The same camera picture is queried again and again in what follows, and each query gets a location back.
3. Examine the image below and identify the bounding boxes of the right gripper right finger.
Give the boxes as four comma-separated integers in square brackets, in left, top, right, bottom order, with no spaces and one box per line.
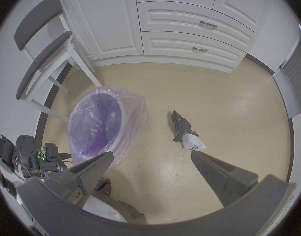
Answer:
[191,150,259,208]

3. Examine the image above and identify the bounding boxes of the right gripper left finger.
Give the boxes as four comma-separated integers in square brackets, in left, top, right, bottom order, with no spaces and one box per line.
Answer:
[46,151,114,205]

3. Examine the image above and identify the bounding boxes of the purple plastic bag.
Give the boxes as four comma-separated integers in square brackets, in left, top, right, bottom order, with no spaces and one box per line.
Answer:
[67,86,149,174]

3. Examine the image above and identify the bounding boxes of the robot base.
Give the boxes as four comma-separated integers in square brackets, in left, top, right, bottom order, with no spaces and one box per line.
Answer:
[83,177,146,224]

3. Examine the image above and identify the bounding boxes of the crumpled black plastic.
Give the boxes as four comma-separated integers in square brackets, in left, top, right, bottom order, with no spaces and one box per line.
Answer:
[171,110,199,148]

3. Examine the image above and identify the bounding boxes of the white trash bin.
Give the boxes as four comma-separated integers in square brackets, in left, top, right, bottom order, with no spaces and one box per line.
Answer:
[69,92,128,162]

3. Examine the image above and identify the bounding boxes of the white printed wrapper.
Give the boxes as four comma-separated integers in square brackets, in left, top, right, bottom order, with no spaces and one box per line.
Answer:
[181,133,207,152]

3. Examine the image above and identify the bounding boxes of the white chair grey cushions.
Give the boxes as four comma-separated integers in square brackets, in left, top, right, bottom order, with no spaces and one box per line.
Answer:
[14,0,103,122]

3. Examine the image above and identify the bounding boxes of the white wardrobe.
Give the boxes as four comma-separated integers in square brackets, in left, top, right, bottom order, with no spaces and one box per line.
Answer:
[57,0,271,74]

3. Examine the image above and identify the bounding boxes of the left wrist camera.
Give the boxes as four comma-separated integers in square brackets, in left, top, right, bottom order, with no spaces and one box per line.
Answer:
[43,144,59,162]

